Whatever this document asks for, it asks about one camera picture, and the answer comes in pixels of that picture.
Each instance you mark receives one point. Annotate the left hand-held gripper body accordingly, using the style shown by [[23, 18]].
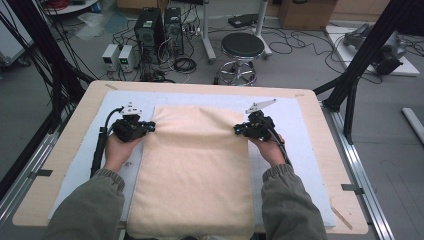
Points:
[[128, 128]]

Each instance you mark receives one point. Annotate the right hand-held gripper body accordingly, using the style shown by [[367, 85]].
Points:
[[258, 126]]

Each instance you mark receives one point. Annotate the peach towel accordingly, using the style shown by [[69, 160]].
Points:
[[193, 173]]

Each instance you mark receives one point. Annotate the person's left hand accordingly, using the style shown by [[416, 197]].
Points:
[[120, 153]]

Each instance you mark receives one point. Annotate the person's right hand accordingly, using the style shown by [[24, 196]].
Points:
[[270, 151]]

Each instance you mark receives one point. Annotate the white grid mat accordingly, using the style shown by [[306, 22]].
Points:
[[300, 133]]

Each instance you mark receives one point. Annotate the white power supply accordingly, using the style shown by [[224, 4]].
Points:
[[126, 58], [110, 57]]

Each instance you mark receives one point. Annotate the black round stool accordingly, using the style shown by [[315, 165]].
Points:
[[242, 45]]

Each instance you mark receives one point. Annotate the large black computer tower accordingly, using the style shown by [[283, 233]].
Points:
[[148, 33]]

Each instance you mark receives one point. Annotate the slim black computer tower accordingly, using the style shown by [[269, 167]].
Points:
[[174, 30]]

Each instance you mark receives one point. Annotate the white desk leg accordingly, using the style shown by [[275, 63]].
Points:
[[206, 33], [261, 23]]

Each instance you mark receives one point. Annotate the flat black device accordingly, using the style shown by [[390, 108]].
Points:
[[243, 20]]

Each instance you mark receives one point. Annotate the clear plastic bags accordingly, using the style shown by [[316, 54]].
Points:
[[91, 25]]

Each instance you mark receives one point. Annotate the white floor board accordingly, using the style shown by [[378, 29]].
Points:
[[343, 50]]

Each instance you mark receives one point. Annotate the cardboard box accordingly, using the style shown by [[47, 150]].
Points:
[[306, 15]]

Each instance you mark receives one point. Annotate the thin wooden stick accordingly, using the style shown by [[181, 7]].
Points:
[[341, 217]]

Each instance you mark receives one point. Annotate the round white table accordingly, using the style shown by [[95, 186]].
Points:
[[76, 7]]

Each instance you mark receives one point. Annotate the white panel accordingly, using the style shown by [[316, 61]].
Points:
[[10, 40]]

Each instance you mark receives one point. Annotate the grey machine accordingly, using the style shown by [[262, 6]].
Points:
[[390, 50]]

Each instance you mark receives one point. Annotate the white tube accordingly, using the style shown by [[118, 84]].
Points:
[[413, 121]]

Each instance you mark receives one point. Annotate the black rail clip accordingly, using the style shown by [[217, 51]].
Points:
[[43, 172], [351, 188]]

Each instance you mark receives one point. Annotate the aluminium rail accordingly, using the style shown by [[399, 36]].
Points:
[[374, 213], [20, 190]]

